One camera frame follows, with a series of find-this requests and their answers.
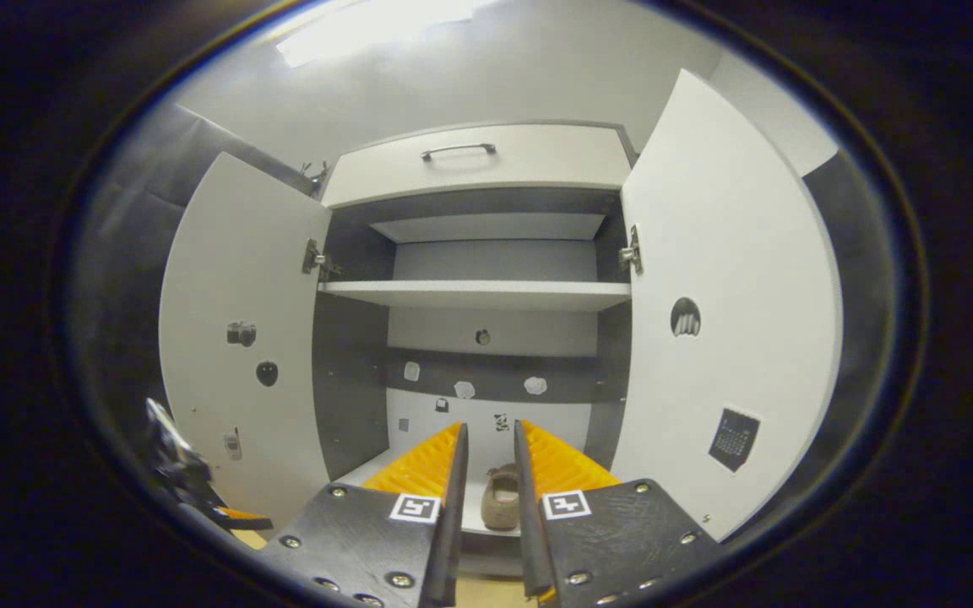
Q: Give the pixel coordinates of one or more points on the white cabinet shelf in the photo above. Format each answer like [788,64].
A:
[486,226]
[478,294]

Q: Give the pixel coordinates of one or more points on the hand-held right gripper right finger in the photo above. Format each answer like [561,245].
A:
[527,523]

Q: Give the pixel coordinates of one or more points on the white door with camera sticker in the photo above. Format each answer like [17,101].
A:
[233,253]

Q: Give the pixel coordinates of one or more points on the black cloth clip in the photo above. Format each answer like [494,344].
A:
[317,176]

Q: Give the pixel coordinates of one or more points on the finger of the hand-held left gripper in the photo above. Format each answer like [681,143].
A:
[241,519]

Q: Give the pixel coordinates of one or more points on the metal door hinge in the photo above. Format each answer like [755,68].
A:
[633,252]
[312,256]

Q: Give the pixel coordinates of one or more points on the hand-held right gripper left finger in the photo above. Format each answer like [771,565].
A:
[453,523]

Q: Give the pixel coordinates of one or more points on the white door with calendar sticker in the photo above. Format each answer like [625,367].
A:
[731,236]

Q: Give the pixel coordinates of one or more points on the white cabinet drawer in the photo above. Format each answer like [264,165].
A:
[537,169]

